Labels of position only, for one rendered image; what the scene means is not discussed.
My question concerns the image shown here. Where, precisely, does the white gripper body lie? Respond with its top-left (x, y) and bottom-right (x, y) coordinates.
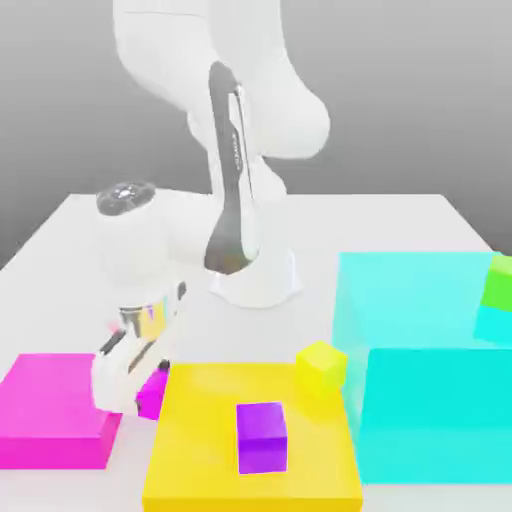
top-left (90, 332), bottom-right (172, 417)

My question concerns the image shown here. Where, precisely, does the small magenta cube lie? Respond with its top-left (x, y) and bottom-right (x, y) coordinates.
top-left (134, 367), bottom-right (170, 422)

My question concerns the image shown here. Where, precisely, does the small purple cube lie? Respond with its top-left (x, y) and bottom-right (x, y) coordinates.
top-left (235, 401), bottom-right (290, 476)

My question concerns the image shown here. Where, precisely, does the small yellow cube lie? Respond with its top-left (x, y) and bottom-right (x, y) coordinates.
top-left (296, 340), bottom-right (349, 398)

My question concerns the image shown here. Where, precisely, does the small cyan cube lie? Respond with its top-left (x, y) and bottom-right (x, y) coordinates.
top-left (472, 305), bottom-right (512, 346)

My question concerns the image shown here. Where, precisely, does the small green cube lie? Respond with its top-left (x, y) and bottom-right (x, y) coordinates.
top-left (479, 254), bottom-right (512, 314)

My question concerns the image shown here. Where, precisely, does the large magenta box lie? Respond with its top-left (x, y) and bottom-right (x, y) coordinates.
top-left (0, 353), bottom-right (124, 470)

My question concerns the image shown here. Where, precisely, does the large yellow box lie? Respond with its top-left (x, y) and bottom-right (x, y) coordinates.
top-left (142, 361), bottom-right (365, 512)

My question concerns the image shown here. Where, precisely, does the large cyan box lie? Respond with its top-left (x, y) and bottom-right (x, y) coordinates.
top-left (332, 251), bottom-right (512, 486)

